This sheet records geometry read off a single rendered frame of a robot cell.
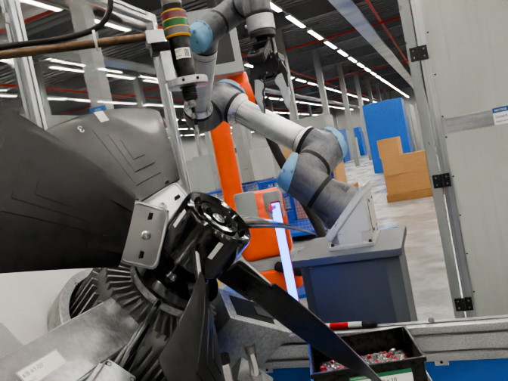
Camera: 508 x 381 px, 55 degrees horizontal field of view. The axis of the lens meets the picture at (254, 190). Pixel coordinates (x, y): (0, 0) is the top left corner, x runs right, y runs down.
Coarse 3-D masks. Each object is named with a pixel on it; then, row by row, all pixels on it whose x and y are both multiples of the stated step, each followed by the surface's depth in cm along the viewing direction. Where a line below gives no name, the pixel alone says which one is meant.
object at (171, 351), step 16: (208, 288) 63; (192, 304) 54; (208, 304) 61; (192, 320) 51; (208, 320) 57; (176, 336) 47; (192, 336) 50; (208, 336) 54; (176, 352) 45; (192, 352) 48; (208, 352) 52; (176, 368) 44; (192, 368) 46; (208, 368) 50
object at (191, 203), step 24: (192, 192) 76; (192, 216) 70; (168, 240) 72; (192, 240) 70; (216, 240) 70; (240, 240) 72; (168, 264) 74; (192, 264) 71; (216, 264) 72; (168, 288) 71; (216, 288) 79
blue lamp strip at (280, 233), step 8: (280, 216) 118; (280, 232) 118; (280, 240) 118; (280, 248) 119; (288, 256) 118; (288, 264) 118; (288, 272) 119; (288, 280) 119; (288, 288) 119; (296, 296) 119
